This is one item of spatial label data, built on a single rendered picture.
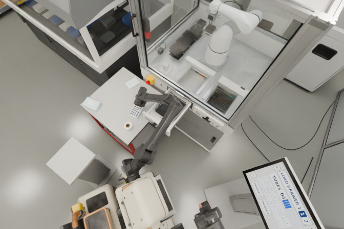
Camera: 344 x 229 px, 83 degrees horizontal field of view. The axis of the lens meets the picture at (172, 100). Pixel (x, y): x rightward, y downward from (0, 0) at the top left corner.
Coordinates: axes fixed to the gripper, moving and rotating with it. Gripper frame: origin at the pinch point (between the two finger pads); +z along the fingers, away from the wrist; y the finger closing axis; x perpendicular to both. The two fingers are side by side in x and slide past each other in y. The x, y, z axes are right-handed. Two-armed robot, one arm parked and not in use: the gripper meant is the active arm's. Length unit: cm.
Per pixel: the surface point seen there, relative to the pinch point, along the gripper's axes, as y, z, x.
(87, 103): 48, 1, 15
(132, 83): 20.1, 4.7, -21.2
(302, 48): -79, -106, -6
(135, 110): 3.8, 1.6, 5.0
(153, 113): -14.1, -2.6, 3.5
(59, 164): 40, 4, 70
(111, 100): 30.4, 5.8, 2.6
